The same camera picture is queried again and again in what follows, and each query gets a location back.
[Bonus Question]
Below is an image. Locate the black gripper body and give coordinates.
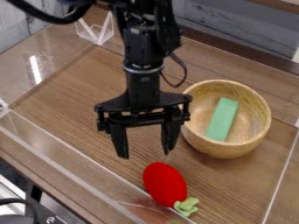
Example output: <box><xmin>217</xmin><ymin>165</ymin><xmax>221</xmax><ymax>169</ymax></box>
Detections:
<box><xmin>94</xmin><ymin>63</ymin><xmax>192</xmax><ymax>132</ymax></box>

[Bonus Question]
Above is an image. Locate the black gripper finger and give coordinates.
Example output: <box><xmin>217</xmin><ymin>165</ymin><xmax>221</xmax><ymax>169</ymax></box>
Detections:
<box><xmin>161</xmin><ymin>110</ymin><xmax>182</xmax><ymax>154</ymax></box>
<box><xmin>109</xmin><ymin>123</ymin><xmax>129</xmax><ymax>159</ymax></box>

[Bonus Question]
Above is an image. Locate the red plush tomato green stem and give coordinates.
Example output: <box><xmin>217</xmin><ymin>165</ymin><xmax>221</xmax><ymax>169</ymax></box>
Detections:
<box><xmin>142</xmin><ymin>162</ymin><xmax>198</xmax><ymax>217</ymax></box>

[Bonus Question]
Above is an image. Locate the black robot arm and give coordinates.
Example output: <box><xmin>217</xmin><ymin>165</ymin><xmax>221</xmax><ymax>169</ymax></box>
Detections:
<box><xmin>61</xmin><ymin>0</ymin><xmax>192</xmax><ymax>158</ymax></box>

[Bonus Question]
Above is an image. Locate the green rectangular block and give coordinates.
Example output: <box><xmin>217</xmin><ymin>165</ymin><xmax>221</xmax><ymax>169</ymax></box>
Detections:
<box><xmin>204</xmin><ymin>98</ymin><xmax>238</xmax><ymax>141</ymax></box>

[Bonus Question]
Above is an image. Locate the wooden bowl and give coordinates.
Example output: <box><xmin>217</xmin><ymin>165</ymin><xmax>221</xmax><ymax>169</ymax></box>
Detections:
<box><xmin>181</xmin><ymin>80</ymin><xmax>272</xmax><ymax>159</ymax></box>

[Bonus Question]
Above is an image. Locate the clear acrylic front wall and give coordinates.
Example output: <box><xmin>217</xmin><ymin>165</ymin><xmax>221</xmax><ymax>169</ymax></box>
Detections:
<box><xmin>0</xmin><ymin>100</ymin><xmax>196</xmax><ymax>224</ymax></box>

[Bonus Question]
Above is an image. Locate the clear acrylic corner bracket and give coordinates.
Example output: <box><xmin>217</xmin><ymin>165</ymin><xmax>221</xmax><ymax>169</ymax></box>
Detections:
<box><xmin>74</xmin><ymin>11</ymin><xmax>114</xmax><ymax>46</ymax></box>

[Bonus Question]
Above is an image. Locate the black table leg frame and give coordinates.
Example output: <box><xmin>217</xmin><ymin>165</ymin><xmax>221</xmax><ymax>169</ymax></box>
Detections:
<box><xmin>25</xmin><ymin>183</ymin><xmax>68</xmax><ymax>224</ymax></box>

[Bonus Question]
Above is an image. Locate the black cable under table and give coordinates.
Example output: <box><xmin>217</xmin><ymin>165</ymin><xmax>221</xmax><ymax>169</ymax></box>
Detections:
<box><xmin>0</xmin><ymin>197</ymin><xmax>37</xmax><ymax>224</ymax></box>

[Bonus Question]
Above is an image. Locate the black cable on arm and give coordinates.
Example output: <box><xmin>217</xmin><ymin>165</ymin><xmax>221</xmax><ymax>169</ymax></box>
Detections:
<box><xmin>3</xmin><ymin>0</ymin><xmax>189</xmax><ymax>88</ymax></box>

